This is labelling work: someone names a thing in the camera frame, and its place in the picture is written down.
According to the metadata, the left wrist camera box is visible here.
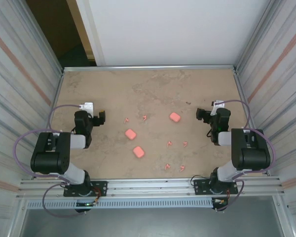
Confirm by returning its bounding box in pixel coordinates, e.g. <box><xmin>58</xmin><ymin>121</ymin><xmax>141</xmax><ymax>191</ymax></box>
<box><xmin>79</xmin><ymin>102</ymin><xmax>94</xmax><ymax>118</ymax></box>

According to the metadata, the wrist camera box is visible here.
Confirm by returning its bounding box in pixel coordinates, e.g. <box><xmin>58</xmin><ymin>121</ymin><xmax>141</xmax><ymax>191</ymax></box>
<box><xmin>211</xmin><ymin>100</ymin><xmax>225</xmax><ymax>116</ymax></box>
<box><xmin>79</xmin><ymin>102</ymin><xmax>94</xmax><ymax>118</ymax></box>

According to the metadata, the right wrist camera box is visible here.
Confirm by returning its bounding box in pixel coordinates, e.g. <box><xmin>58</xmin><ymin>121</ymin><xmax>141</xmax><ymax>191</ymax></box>
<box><xmin>211</xmin><ymin>100</ymin><xmax>225</xmax><ymax>116</ymax></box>

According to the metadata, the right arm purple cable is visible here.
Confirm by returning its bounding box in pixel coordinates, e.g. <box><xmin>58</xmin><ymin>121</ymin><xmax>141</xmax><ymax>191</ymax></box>
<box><xmin>216</xmin><ymin>99</ymin><xmax>277</xmax><ymax>212</ymax></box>

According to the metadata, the aluminium table side rail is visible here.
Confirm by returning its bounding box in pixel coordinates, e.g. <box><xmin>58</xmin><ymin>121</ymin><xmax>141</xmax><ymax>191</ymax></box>
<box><xmin>233</xmin><ymin>70</ymin><xmax>271</xmax><ymax>177</ymax></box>
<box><xmin>34</xmin><ymin>70</ymin><xmax>65</xmax><ymax>180</ymax></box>

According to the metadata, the aluminium table end rail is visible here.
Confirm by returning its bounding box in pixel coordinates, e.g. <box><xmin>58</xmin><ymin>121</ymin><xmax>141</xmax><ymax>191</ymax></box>
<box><xmin>63</xmin><ymin>64</ymin><xmax>237</xmax><ymax>73</ymax></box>

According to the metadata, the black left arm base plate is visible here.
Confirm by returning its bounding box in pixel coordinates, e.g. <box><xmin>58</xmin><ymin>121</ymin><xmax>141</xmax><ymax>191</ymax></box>
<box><xmin>63</xmin><ymin>181</ymin><xmax>108</xmax><ymax>198</ymax></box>

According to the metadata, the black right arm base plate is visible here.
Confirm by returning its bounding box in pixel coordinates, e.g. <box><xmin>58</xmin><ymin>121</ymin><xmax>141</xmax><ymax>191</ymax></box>
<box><xmin>193</xmin><ymin>179</ymin><xmax>239</xmax><ymax>196</ymax></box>

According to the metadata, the long aluminium mounting rail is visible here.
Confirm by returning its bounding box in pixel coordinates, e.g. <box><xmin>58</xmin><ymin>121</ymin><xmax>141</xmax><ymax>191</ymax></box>
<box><xmin>16</xmin><ymin>176</ymin><xmax>286</xmax><ymax>198</ymax></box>

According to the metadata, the beige door frame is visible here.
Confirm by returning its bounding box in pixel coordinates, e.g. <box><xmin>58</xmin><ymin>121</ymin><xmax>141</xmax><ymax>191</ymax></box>
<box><xmin>65</xmin><ymin>0</ymin><xmax>97</xmax><ymax>61</ymax></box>

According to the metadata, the grey slotted cable duct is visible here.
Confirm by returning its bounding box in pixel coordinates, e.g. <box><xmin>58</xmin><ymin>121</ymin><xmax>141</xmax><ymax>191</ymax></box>
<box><xmin>26</xmin><ymin>198</ymin><xmax>214</xmax><ymax>209</ymax></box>

